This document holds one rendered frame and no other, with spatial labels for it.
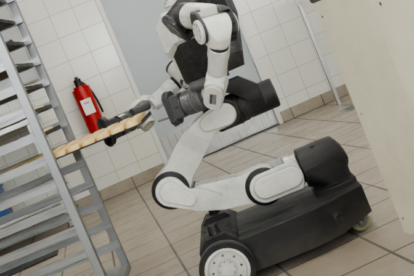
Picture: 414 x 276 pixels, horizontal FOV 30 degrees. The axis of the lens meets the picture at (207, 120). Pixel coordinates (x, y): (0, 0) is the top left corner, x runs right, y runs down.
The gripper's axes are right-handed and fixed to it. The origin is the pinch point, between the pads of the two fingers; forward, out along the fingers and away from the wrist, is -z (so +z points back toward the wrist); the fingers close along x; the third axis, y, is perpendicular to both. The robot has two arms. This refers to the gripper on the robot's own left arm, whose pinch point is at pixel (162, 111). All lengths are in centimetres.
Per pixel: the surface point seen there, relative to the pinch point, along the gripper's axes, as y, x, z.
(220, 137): -343, -61, -195
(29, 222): 31, -18, -51
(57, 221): -5, -27, -73
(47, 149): 24.5, 3.6, -34.4
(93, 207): -13, -27, -59
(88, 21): -299, 74, -244
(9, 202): 32, -9, -54
